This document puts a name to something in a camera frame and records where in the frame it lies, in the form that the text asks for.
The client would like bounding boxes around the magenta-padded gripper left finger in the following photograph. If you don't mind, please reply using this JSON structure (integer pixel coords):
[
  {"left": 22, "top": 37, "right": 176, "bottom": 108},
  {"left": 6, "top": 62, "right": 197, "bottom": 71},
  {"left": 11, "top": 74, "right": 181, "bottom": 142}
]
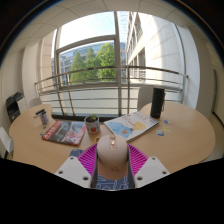
[{"left": 54, "top": 143, "right": 100, "bottom": 190}]

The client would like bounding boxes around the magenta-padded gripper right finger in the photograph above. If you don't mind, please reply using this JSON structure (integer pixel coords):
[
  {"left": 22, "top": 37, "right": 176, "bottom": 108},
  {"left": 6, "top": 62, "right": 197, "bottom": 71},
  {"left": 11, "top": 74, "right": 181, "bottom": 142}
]
[{"left": 127, "top": 144, "right": 170, "bottom": 190}]

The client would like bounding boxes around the white computer mouse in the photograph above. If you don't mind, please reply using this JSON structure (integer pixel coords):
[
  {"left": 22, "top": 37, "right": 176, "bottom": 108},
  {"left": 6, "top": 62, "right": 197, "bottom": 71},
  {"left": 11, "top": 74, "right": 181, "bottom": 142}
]
[{"left": 96, "top": 133, "right": 130, "bottom": 181}]

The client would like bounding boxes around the blue patterned mouse pad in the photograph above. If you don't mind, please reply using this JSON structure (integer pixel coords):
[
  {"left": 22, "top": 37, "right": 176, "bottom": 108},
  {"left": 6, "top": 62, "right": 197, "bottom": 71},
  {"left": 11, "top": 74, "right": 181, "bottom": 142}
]
[{"left": 69, "top": 148, "right": 130, "bottom": 191}]

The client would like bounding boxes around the red cover magazine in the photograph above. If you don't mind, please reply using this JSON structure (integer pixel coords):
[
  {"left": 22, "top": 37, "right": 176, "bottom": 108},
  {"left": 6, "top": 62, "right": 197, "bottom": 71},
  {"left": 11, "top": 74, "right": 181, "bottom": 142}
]
[{"left": 42, "top": 120, "right": 88, "bottom": 147}]

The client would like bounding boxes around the small potted plant cup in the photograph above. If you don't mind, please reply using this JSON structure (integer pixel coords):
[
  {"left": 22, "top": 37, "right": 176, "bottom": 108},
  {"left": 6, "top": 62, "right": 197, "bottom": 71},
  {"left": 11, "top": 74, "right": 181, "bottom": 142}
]
[{"left": 83, "top": 114, "right": 101, "bottom": 135}]

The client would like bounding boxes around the light blue cover magazine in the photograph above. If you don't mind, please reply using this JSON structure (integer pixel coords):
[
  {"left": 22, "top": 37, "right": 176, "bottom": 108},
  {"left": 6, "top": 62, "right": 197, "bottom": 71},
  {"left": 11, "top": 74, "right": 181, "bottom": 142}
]
[{"left": 103, "top": 110, "right": 160, "bottom": 143}]

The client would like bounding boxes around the black stapler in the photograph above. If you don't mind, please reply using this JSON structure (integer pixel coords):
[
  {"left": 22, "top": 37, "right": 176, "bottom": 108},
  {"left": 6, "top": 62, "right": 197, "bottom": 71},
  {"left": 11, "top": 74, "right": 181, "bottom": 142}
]
[{"left": 33, "top": 108, "right": 47, "bottom": 118}]

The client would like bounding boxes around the black cylindrical bottle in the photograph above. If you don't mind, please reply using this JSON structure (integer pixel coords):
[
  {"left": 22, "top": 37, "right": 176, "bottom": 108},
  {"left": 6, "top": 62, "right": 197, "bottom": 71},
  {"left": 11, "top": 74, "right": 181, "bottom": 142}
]
[{"left": 149, "top": 86, "right": 166, "bottom": 119}]

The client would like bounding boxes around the white chair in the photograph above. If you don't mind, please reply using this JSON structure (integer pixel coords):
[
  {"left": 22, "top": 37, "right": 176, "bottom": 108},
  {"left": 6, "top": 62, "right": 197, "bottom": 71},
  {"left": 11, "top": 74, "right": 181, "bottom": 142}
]
[
  {"left": 136, "top": 86, "right": 154, "bottom": 112},
  {"left": 27, "top": 96, "right": 43, "bottom": 109},
  {"left": 0, "top": 126, "right": 15, "bottom": 159}
]

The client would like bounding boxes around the black printer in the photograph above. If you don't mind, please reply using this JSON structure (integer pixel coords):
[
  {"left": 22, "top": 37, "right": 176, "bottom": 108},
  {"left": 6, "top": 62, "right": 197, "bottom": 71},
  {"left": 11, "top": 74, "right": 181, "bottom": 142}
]
[{"left": 4, "top": 91, "right": 25, "bottom": 124}]

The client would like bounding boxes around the metal balcony railing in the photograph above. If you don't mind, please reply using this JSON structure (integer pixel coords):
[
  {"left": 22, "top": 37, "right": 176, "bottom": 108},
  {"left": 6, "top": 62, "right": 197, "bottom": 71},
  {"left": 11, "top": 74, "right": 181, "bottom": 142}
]
[{"left": 34, "top": 65, "right": 189, "bottom": 116}]

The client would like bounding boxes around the large glass window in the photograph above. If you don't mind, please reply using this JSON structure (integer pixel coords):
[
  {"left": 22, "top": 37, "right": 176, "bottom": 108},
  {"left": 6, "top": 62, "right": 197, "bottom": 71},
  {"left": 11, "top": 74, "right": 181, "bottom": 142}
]
[{"left": 51, "top": 11, "right": 129, "bottom": 88}]

